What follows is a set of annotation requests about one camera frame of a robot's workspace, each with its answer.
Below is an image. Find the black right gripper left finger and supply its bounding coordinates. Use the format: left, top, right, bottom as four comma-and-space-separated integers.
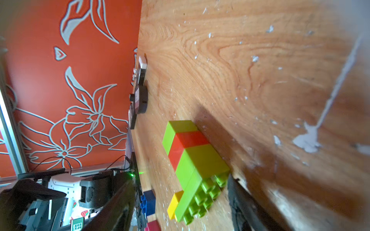
83, 181, 135, 231

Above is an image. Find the long green lego brick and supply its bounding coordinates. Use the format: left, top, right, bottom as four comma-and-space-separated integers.
174, 144, 230, 225

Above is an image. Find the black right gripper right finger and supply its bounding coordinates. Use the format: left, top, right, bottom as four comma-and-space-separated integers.
227, 176, 283, 231

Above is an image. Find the blue lego brick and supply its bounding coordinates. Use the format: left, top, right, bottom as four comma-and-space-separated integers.
140, 190, 156, 217

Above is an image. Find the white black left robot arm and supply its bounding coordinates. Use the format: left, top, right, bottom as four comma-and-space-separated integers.
1, 168, 136, 231

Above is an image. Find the red lego brick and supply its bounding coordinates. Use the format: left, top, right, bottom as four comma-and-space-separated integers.
168, 131, 210, 171

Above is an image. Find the pink lego brick left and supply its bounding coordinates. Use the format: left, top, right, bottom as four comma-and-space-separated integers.
145, 220, 161, 231

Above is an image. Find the small green lego brick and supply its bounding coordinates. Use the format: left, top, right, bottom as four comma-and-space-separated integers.
162, 120, 198, 155

